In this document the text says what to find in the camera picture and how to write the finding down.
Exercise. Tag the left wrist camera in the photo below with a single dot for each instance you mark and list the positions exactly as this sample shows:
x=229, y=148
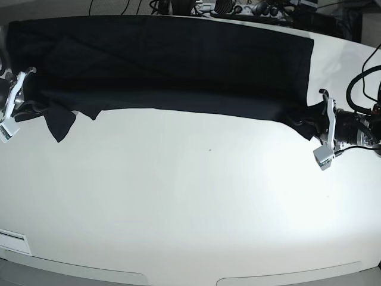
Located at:
x=323, y=156

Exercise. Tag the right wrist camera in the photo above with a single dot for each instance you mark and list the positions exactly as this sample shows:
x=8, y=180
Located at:
x=8, y=129

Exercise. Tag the black T-shirt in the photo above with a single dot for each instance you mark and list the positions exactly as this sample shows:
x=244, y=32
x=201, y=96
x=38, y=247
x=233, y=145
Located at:
x=100, y=63

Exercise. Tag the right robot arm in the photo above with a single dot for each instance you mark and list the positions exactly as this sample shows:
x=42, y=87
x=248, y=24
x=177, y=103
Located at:
x=3, y=70

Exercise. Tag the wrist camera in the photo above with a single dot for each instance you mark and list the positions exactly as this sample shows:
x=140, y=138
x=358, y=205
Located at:
x=323, y=156
x=8, y=129

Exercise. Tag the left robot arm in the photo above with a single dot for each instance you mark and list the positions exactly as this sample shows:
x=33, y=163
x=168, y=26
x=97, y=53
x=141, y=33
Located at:
x=339, y=130

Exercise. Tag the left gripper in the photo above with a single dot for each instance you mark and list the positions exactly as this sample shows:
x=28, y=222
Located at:
x=313, y=120

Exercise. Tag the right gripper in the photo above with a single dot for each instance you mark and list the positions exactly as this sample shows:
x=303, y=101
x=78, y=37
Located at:
x=12, y=98

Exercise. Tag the white label plate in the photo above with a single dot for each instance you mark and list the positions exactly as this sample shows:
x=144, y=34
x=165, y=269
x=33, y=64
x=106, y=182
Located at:
x=14, y=242

